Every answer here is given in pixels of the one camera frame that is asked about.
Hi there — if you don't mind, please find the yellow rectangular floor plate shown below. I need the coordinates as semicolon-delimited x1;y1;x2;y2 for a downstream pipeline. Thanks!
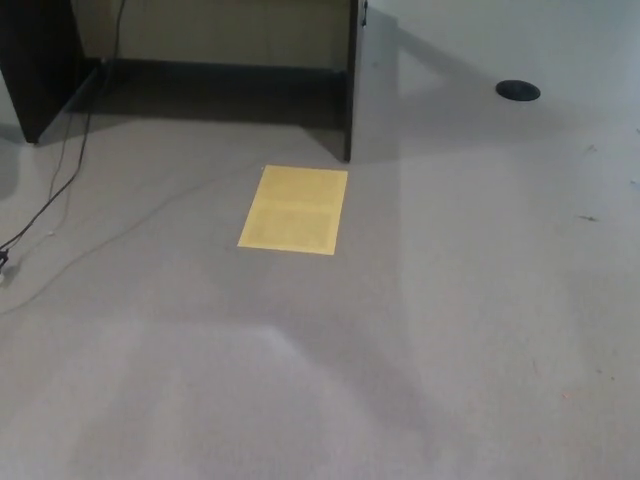
236;164;349;257

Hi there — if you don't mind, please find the black round floor cover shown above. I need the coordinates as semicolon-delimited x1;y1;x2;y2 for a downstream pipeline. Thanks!
495;78;541;103

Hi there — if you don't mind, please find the dark wooden desk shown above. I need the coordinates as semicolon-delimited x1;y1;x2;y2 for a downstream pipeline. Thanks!
0;0;370;164

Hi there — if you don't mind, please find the thin grey floor cable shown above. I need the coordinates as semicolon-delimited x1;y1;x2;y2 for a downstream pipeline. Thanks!
0;166;265;316

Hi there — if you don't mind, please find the thick black power cable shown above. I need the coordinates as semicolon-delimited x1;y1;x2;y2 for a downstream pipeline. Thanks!
0;0;126;251

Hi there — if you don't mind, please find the thin black cable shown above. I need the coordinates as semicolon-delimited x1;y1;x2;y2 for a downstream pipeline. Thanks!
47;112;76;206

